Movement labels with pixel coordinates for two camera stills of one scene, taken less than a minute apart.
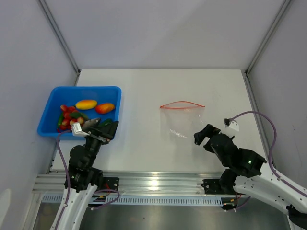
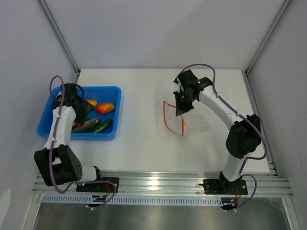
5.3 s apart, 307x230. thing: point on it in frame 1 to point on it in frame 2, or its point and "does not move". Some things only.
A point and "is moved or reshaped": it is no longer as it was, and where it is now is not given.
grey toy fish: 93,122 does not move
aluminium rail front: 136,182 does not move
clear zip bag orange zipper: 179,119 is moved or reshaped
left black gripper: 104,133 to 87,107
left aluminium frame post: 62,40 does not move
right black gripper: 208,130 to 180,108
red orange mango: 104,108 does not move
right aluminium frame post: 247,70 does not move
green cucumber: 106,121 does not move
